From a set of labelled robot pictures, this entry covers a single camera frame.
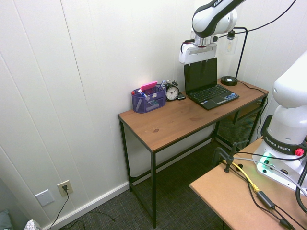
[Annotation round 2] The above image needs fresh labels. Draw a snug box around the grey cable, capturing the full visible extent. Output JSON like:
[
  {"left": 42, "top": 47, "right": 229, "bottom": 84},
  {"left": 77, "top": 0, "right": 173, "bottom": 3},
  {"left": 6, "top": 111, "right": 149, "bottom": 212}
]
[{"left": 232, "top": 157, "right": 307, "bottom": 190}]

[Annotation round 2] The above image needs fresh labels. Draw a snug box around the purple mesh desk organizer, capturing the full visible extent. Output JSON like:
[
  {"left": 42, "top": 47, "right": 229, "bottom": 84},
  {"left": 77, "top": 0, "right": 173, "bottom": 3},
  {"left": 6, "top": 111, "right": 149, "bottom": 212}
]
[{"left": 131, "top": 84, "right": 167, "bottom": 114}]

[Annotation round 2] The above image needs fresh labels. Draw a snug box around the patterned tissue box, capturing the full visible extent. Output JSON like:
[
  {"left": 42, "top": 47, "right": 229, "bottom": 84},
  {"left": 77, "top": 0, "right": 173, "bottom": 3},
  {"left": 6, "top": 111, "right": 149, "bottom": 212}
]
[{"left": 24, "top": 218, "right": 44, "bottom": 230}]

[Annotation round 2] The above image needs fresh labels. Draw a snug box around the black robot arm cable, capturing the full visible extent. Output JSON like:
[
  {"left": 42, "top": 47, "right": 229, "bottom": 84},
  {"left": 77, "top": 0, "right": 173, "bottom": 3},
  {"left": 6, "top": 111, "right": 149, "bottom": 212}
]
[{"left": 217, "top": 0, "right": 298, "bottom": 39}]

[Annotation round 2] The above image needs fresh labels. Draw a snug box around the yellow cable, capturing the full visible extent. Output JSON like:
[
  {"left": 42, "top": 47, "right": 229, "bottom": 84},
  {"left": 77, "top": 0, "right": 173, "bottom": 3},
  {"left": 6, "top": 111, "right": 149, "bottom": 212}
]
[{"left": 234, "top": 162, "right": 261, "bottom": 193}]

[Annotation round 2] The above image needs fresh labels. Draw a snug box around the black desk lamp glass shade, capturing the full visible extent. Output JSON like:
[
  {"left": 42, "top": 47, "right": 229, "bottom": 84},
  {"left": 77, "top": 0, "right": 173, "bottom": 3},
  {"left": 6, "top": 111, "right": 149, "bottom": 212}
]
[{"left": 220, "top": 27, "right": 248, "bottom": 87}]

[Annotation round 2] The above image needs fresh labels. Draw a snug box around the black laptop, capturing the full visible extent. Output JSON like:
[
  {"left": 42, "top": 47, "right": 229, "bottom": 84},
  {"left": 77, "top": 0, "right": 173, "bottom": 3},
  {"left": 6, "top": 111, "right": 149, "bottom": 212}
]
[{"left": 184, "top": 57, "right": 240, "bottom": 111}]

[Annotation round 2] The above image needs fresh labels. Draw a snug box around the black power cord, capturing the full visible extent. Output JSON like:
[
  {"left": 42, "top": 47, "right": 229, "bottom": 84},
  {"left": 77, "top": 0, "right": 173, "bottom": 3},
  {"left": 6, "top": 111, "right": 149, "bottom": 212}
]
[{"left": 48, "top": 185, "right": 116, "bottom": 230}]

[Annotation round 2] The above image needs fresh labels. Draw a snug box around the teal cushion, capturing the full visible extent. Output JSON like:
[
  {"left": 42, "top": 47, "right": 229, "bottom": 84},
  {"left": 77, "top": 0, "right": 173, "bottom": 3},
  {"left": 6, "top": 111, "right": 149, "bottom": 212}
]
[{"left": 0, "top": 209, "right": 13, "bottom": 230}]

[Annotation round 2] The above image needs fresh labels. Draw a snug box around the black table clamp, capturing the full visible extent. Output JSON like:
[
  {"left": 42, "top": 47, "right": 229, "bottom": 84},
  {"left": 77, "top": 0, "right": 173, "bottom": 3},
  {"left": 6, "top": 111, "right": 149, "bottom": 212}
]
[{"left": 212, "top": 140, "right": 250, "bottom": 173}]

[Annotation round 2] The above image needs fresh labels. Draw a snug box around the black adapter cable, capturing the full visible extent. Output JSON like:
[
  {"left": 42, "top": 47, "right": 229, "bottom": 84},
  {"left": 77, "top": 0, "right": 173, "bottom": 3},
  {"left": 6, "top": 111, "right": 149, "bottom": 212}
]
[{"left": 247, "top": 182, "right": 297, "bottom": 230}]

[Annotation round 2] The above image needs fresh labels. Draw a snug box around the light wooden robot table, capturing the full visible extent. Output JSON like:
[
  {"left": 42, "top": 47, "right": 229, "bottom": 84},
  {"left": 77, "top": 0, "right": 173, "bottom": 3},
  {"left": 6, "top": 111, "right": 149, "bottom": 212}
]
[{"left": 189, "top": 136, "right": 307, "bottom": 230}]

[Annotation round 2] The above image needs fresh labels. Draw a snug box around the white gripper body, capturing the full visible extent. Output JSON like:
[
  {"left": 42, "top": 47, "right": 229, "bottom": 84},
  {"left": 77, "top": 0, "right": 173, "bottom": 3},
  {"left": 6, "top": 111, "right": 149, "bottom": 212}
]
[{"left": 178, "top": 43, "right": 218, "bottom": 65}]

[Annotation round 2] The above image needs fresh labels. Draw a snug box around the pink sticky note pad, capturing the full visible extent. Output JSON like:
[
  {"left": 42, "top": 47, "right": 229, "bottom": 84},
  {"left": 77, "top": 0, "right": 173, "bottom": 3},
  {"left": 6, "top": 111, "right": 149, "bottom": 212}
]
[{"left": 141, "top": 80, "right": 158, "bottom": 92}]

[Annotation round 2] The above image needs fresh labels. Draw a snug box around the beige wall outlet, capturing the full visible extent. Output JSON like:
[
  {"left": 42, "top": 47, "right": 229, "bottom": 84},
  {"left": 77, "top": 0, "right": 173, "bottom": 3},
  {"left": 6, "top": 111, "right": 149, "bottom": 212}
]
[{"left": 57, "top": 180, "right": 73, "bottom": 198}]

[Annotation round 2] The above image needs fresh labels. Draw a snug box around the white blank wall plate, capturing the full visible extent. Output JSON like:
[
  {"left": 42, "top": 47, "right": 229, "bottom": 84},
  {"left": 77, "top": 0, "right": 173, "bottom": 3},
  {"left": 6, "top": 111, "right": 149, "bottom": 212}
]
[{"left": 35, "top": 189, "right": 56, "bottom": 207}]

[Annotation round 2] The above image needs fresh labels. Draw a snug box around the black twin-bell alarm clock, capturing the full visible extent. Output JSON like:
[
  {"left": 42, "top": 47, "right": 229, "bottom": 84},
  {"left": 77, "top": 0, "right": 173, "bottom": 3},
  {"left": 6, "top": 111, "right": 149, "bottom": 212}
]
[{"left": 165, "top": 79, "right": 180, "bottom": 102}]

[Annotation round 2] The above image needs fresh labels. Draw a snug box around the black lamp cable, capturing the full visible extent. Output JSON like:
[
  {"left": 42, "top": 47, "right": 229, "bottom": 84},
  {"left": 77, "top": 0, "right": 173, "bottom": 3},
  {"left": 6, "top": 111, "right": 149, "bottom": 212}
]
[{"left": 236, "top": 80, "right": 269, "bottom": 141}]

